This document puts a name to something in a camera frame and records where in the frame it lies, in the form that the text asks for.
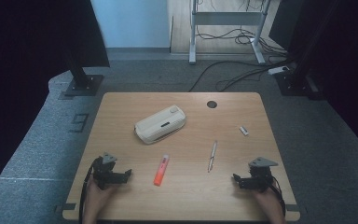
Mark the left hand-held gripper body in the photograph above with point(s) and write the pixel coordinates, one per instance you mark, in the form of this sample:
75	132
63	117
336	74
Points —
103	175

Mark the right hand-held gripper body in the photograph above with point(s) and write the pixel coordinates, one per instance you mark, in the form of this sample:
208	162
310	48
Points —
259	177

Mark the silver pen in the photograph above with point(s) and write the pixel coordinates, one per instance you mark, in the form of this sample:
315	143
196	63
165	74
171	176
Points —
212	156

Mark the small white eraser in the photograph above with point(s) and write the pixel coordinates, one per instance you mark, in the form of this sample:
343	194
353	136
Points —
244	130

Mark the beige pencil case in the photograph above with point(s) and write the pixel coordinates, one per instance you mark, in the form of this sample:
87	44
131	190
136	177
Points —
160	124

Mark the person's left hand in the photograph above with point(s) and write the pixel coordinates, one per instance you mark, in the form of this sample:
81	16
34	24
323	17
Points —
98	197

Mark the person's right hand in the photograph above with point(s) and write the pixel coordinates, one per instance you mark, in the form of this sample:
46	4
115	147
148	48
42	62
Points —
268	202

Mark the orange highlighter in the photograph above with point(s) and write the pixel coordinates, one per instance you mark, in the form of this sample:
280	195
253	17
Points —
161	169

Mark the black tape strip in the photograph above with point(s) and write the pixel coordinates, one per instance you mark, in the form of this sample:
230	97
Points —
66	207
293	208

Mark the black round table grommet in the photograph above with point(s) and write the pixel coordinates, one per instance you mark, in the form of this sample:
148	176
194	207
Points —
211	104

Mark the white power strip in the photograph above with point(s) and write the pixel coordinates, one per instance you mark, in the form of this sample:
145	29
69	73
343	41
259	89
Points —
278	70

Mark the black curtain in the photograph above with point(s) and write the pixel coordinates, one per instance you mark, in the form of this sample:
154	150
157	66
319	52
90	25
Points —
28	62
348	62

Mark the black stand with base plate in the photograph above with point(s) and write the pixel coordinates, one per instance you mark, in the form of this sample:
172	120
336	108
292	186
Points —
295	82
82	84

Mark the white metal desk frame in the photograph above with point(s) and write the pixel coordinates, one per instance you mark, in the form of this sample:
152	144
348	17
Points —
227	18

